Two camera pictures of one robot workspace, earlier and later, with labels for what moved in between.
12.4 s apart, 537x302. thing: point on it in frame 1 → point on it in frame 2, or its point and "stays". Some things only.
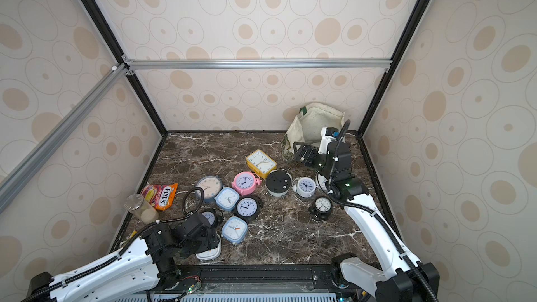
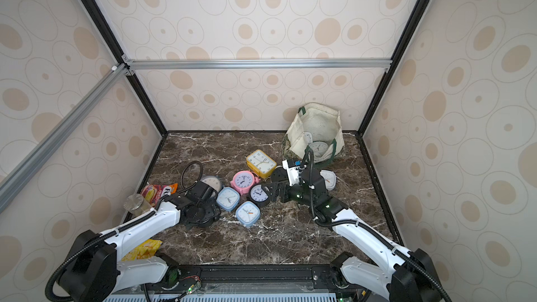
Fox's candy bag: (161, 196) stays
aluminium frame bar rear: (379, 63) stays
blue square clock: (227, 198) stays
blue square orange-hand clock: (234, 230) → (247, 213)
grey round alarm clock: (210, 184) stays
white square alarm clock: (210, 254) → (308, 137)
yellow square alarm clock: (261, 163) stays
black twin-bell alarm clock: (249, 207) → (257, 194)
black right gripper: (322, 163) → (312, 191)
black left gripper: (209, 243) → (213, 209)
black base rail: (256, 277) stays
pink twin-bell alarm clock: (245, 182) stays
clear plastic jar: (141, 210) stays
